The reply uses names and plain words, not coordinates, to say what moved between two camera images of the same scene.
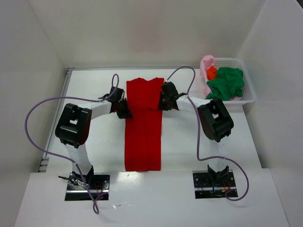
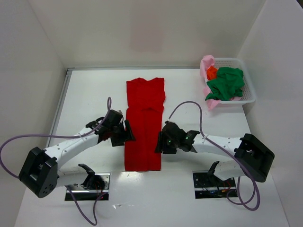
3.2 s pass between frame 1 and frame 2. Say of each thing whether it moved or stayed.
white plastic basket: stayed
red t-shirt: stayed
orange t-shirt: stayed
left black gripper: moved
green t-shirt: stayed
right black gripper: moved
